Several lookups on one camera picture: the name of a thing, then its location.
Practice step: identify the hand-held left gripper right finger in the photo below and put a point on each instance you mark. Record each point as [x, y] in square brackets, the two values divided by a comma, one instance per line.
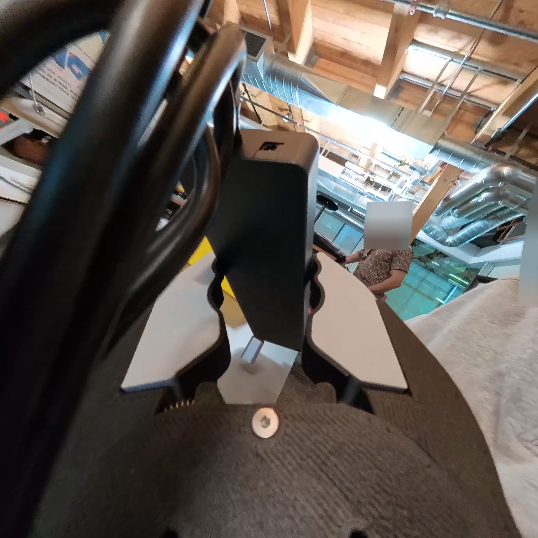
[353, 332]

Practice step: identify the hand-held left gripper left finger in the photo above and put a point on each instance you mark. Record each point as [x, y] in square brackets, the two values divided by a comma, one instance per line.
[176, 332]

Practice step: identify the black power adapter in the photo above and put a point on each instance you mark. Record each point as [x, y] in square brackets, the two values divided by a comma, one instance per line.
[264, 235]

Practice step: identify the yellow panel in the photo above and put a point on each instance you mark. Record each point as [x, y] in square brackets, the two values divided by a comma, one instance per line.
[233, 311]

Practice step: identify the silver metal plate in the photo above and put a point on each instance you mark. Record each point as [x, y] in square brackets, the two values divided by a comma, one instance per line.
[252, 382]

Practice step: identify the black round lamp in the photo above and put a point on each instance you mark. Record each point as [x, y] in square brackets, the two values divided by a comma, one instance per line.
[327, 201]

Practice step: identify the white fleece clothing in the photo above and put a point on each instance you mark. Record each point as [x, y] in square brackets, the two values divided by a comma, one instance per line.
[483, 378]

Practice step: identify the wooden beam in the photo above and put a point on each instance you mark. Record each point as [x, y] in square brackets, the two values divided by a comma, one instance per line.
[437, 197]

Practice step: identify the metal ceiling pipe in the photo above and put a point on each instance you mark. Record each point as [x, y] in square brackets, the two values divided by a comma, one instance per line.
[483, 21]

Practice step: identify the silver duct pipes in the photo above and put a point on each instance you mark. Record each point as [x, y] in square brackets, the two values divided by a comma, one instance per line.
[475, 197]

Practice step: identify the silver air duct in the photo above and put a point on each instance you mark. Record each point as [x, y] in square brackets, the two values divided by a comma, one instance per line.
[286, 80]

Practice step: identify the white blue wall poster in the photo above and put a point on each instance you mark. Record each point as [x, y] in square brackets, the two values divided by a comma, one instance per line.
[63, 80]

